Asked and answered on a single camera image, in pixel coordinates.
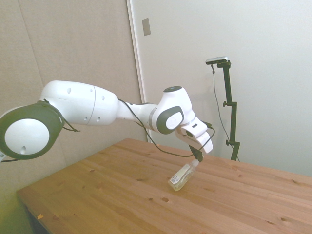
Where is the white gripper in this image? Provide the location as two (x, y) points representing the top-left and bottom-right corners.
(176, 130), (214, 162)

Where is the clear sanitizer pump bottle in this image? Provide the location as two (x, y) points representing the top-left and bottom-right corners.
(168, 159), (200, 192)

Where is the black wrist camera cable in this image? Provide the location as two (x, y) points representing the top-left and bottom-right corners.
(43, 97), (215, 158)

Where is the black camera stand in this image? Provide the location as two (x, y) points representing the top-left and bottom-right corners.
(216, 60), (241, 162)

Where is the grey stereo camera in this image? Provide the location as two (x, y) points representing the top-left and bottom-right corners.
(205, 56), (230, 66)

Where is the white door frame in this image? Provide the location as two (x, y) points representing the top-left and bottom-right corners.
(126, 0), (150, 143)

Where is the grey wall plate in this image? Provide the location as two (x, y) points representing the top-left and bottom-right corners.
(141, 17), (152, 37)

